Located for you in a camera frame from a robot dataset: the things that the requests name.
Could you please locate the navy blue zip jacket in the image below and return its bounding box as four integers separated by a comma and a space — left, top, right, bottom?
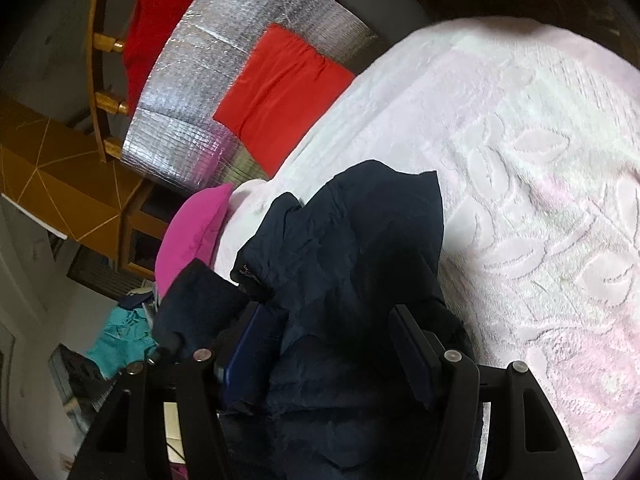
153, 160, 471, 479

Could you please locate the teal garment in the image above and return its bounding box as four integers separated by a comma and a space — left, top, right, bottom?
86, 307, 156, 379

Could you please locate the magenta pillow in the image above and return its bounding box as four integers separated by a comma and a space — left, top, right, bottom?
154, 183, 232, 298

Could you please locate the silver foil headboard panel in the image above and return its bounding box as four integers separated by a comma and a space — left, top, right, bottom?
122, 0, 384, 194

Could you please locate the white bed blanket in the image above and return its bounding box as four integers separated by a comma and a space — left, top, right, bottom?
213, 18, 639, 479

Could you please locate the red pillow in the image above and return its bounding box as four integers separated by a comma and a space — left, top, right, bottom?
213, 24, 355, 177

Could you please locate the red garment on railing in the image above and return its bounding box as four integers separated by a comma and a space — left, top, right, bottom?
122, 0, 193, 115

